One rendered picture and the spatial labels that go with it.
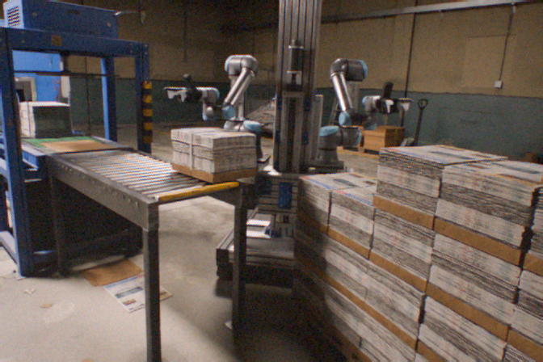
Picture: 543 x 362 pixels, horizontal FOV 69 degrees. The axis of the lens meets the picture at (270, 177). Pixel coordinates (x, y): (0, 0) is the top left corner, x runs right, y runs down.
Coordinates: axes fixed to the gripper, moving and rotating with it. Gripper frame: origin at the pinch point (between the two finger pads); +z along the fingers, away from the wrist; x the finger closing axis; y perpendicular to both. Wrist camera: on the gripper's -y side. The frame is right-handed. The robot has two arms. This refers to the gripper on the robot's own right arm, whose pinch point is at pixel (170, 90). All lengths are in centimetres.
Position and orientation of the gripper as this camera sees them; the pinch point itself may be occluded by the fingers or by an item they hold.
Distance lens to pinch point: 226.6
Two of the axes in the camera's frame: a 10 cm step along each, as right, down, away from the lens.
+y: -1.5, 9.4, 3.0
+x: -8.0, -3.0, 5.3
